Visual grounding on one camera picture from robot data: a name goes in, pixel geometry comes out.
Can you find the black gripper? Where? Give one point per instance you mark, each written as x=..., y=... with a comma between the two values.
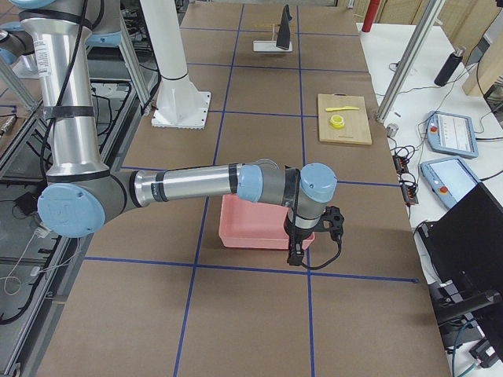
x=301, y=235

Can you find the dark grey cloth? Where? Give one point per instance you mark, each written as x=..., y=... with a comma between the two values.
x=284, y=33

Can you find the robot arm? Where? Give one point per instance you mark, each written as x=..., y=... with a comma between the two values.
x=82, y=194

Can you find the pink plastic bin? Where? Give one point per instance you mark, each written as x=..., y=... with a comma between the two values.
x=244, y=224

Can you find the yellow lemon slices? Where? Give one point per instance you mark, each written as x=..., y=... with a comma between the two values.
x=337, y=122

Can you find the wooden cutting board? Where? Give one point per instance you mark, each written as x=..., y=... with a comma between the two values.
x=356, y=130

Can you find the yellow plastic knife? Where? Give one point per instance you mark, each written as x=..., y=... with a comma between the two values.
x=342, y=108

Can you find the black monitor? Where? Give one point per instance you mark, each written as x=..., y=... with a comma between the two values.
x=465, y=244

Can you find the near teach pendant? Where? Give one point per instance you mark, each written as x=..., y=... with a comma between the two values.
x=451, y=179

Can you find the teach pendant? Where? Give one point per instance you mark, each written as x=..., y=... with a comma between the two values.
x=451, y=134
x=451, y=179

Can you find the far teach pendant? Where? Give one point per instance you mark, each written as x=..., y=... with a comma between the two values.
x=451, y=134

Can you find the black bottle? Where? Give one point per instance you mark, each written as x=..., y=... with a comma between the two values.
x=449, y=67

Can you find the red cylinder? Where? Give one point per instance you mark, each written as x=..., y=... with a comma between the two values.
x=370, y=15

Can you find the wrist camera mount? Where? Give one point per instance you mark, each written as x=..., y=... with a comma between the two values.
x=332, y=221

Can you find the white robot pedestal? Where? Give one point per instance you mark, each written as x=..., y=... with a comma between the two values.
x=179, y=104

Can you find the aluminium frame post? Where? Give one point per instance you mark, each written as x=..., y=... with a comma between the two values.
x=418, y=38

